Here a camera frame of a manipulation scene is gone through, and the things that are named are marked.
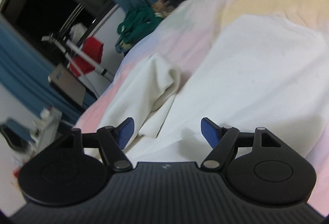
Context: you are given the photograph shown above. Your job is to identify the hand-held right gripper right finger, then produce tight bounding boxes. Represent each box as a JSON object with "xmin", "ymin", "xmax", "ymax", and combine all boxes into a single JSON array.
[{"xmin": 200, "ymin": 117, "xmax": 282, "ymax": 170}]

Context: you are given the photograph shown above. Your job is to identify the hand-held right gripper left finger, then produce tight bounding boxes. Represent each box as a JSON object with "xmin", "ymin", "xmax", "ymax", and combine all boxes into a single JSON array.
[{"xmin": 53, "ymin": 117, "xmax": 135, "ymax": 172}]

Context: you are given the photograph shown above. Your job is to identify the beige clothes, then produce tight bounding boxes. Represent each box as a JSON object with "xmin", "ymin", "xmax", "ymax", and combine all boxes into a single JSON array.
[{"xmin": 152, "ymin": 0, "xmax": 170, "ymax": 17}]

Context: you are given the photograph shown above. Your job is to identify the white panel appliance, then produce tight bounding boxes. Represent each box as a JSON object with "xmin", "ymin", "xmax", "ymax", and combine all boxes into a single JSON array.
[{"xmin": 48, "ymin": 64, "xmax": 86, "ymax": 109}]

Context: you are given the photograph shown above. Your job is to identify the white dressing table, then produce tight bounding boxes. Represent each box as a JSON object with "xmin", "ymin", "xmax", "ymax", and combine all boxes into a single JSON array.
[{"xmin": 28, "ymin": 107, "xmax": 62, "ymax": 147}]

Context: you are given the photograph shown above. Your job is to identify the garment steamer stand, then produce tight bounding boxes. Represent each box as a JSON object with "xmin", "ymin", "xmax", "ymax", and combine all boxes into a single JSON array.
[{"xmin": 41, "ymin": 34, "xmax": 115, "ymax": 80}]

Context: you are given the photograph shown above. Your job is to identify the red garment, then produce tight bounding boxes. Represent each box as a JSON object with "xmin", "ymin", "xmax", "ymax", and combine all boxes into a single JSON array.
[{"xmin": 69, "ymin": 37, "xmax": 104, "ymax": 76}]

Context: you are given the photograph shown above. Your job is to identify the pastel bed blanket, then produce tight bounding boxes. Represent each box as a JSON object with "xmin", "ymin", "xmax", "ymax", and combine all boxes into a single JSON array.
[{"xmin": 73, "ymin": 0, "xmax": 329, "ymax": 217}]

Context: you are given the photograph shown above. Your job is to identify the green hoodie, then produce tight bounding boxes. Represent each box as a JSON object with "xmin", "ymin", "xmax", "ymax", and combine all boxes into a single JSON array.
[{"xmin": 117, "ymin": 6, "xmax": 162, "ymax": 46}]

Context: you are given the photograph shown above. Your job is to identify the wavy framed mirror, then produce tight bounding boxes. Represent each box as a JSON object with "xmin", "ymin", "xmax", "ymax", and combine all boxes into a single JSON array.
[{"xmin": 0, "ymin": 117, "xmax": 34, "ymax": 150}]

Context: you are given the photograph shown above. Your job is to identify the white hanging garment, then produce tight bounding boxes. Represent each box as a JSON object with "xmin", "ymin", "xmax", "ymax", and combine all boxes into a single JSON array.
[{"xmin": 69, "ymin": 23, "xmax": 88, "ymax": 42}]

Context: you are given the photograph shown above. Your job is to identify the dark window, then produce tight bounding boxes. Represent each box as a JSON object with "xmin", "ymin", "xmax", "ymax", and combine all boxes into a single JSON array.
[{"xmin": 0, "ymin": 0, "xmax": 120, "ymax": 70}]

